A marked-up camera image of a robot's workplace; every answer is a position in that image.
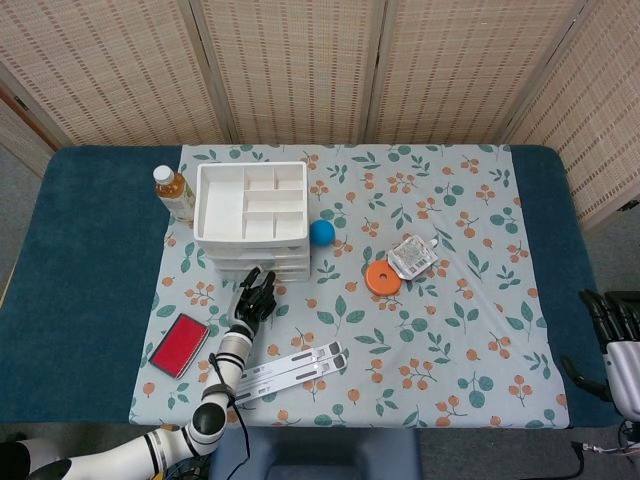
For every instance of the teal table cover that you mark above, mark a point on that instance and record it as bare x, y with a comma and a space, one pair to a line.
75, 250

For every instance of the blue ball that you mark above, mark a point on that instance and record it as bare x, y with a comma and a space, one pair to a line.
322, 233

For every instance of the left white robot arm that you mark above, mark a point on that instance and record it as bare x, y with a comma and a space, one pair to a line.
227, 370

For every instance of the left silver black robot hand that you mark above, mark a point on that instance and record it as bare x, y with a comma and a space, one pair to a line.
255, 302

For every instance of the tea bottle with white cap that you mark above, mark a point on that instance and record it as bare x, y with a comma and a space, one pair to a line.
172, 192

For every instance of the red ink pad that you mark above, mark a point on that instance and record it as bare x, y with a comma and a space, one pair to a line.
179, 346

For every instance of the floral tablecloth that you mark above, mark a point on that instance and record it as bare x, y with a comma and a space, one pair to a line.
450, 350

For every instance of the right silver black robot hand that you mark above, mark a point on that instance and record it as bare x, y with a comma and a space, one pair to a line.
625, 375

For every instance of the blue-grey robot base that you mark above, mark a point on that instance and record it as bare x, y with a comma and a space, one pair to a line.
325, 455

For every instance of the white drawer organizer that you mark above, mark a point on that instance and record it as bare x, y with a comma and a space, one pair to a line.
220, 210

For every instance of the bamboo folding screen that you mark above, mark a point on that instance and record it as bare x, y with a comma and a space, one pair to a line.
300, 75

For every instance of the white folding laptop stand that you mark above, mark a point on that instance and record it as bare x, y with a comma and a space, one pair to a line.
300, 370

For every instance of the silver foil snack pouch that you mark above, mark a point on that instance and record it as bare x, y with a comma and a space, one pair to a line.
412, 257

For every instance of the orange disc with hole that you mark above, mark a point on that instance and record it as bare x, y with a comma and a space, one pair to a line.
375, 285

